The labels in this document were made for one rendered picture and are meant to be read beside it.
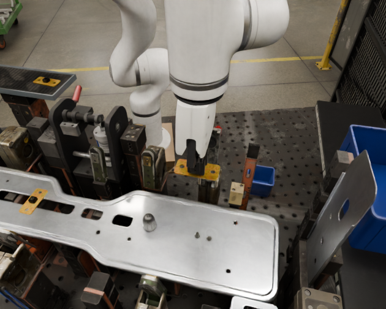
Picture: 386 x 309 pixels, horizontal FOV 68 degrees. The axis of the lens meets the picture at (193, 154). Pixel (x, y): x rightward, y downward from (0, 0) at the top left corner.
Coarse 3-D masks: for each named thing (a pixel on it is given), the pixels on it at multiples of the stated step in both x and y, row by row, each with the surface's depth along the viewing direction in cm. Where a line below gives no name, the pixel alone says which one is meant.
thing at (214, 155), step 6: (216, 132) 69; (210, 138) 66; (216, 138) 68; (210, 144) 67; (216, 144) 69; (210, 150) 72; (216, 150) 70; (210, 156) 73; (216, 156) 72; (210, 162) 74; (216, 162) 73; (204, 180) 77
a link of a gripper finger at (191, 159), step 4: (188, 140) 44; (192, 140) 44; (188, 144) 44; (192, 144) 44; (188, 148) 44; (192, 148) 44; (188, 152) 45; (192, 152) 44; (188, 156) 45; (192, 156) 45; (188, 160) 45; (192, 160) 45; (188, 164) 45; (192, 164) 45
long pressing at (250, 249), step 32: (32, 192) 82; (0, 224) 75; (32, 224) 75; (64, 224) 75; (96, 224) 75; (160, 224) 75; (192, 224) 75; (224, 224) 75; (256, 224) 75; (96, 256) 69; (128, 256) 69; (160, 256) 69; (192, 256) 69; (224, 256) 69; (256, 256) 69; (224, 288) 64; (256, 288) 63
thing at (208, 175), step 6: (180, 162) 56; (180, 168) 55; (186, 168) 55; (210, 168) 55; (216, 168) 55; (180, 174) 54; (186, 174) 54; (192, 174) 54; (204, 174) 54; (210, 174) 54; (216, 174) 54
